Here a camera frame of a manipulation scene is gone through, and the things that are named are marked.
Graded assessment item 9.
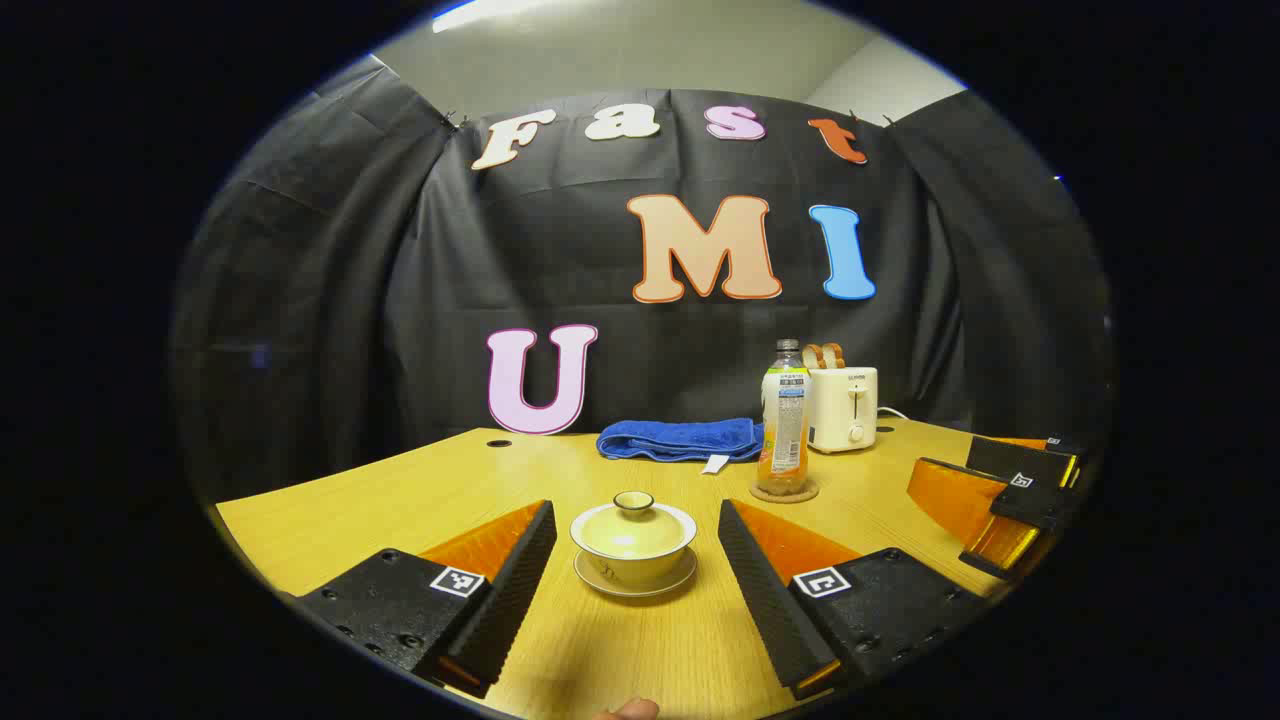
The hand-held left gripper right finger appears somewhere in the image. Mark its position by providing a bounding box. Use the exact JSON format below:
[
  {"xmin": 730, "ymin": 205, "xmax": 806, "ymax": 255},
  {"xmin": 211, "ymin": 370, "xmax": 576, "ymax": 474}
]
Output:
[{"xmin": 717, "ymin": 497, "xmax": 991, "ymax": 702}]

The plastic water bottle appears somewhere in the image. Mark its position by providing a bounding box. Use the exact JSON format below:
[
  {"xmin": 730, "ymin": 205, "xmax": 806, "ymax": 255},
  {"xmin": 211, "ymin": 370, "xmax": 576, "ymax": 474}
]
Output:
[{"xmin": 757, "ymin": 338, "xmax": 813, "ymax": 497}]

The black backdrop cloth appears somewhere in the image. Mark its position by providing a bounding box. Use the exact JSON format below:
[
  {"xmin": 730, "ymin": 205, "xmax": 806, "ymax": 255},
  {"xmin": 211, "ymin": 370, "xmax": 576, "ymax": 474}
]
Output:
[{"xmin": 170, "ymin": 55, "xmax": 1116, "ymax": 503}]

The round brown coaster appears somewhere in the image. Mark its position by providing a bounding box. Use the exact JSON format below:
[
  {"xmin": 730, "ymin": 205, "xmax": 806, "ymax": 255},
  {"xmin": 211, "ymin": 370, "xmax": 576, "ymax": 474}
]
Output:
[{"xmin": 748, "ymin": 477, "xmax": 820, "ymax": 505}]

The white toaster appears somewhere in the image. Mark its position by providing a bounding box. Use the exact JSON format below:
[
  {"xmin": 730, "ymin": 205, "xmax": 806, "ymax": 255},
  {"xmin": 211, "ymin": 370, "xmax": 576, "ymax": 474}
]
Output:
[{"xmin": 805, "ymin": 365, "xmax": 880, "ymax": 456}]

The white saucer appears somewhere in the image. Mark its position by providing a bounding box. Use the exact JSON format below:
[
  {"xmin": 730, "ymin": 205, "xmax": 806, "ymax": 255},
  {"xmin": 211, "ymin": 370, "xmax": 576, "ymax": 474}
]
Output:
[{"xmin": 573, "ymin": 546, "xmax": 699, "ymax": 600}]

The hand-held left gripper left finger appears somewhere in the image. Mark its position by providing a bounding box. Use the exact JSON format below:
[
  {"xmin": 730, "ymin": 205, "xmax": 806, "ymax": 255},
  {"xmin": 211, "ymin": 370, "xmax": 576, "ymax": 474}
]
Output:
[{"xmin": 290, "ymin": 498, "xmax": 558, "ymax": 700}]

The folded blue towel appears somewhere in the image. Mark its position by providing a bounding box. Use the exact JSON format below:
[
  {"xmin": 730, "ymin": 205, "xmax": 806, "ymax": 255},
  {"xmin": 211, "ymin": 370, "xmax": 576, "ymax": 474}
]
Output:
[{"xmin": 596, "ymin": 417, "xmax": 767, "ymax": 475}]

